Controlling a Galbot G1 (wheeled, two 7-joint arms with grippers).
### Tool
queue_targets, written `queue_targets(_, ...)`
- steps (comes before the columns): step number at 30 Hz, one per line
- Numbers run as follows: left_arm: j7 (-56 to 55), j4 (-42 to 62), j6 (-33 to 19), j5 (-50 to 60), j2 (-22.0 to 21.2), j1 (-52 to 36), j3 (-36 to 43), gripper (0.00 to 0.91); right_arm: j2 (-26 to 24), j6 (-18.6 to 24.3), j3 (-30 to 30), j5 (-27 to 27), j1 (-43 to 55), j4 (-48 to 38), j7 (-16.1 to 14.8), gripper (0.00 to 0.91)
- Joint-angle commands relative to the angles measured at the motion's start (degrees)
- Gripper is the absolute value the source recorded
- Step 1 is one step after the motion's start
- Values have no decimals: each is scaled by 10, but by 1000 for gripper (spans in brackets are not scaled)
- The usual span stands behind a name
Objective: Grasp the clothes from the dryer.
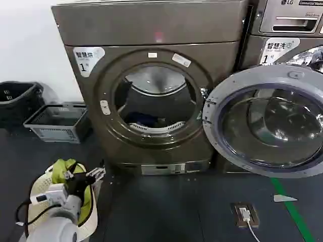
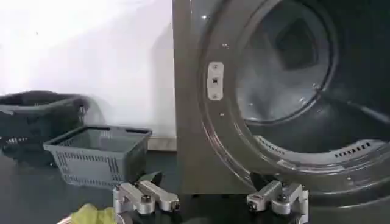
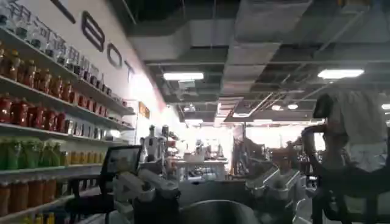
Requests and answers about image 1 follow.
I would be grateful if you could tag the green floor tape strip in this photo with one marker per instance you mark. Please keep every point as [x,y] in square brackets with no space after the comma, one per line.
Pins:
[292,211]

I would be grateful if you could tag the metal floor socket box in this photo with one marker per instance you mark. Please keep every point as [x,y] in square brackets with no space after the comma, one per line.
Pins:
[246,214]

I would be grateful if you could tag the white arrow floor sticker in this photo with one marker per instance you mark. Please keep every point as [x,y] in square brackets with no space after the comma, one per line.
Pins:
[283,198]

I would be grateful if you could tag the round glass dryer door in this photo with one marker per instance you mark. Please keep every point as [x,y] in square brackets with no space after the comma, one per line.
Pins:
[272,121]

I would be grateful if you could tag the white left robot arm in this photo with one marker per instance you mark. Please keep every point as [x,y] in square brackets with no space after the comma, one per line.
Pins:
[58,221]

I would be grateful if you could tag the grey slatted plastic crate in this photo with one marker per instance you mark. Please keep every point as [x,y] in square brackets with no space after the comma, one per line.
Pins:
[58,132]

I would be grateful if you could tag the grey-brown front-load dryer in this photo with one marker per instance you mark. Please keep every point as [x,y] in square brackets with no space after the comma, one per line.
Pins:
[161,55]

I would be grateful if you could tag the dark blue clothes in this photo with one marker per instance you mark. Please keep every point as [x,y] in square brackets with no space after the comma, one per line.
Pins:
[141,117]

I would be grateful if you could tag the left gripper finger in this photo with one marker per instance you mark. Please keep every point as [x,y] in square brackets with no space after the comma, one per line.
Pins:
[97,173]
[69,174]

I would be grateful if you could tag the lime green cloth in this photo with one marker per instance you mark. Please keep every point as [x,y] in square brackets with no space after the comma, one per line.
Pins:
[60,169]

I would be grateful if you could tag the grey washer with drawer panel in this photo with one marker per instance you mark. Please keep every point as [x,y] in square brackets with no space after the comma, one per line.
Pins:
[287,43]

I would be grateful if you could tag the black plastic basket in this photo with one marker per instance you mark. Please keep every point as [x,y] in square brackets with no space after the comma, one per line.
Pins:
[17,100]

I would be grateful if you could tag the white perforated laundry basket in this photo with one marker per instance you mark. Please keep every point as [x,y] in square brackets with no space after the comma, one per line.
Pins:
[41,182]

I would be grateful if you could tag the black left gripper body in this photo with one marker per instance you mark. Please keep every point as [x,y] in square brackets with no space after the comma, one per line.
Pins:
[79,185]

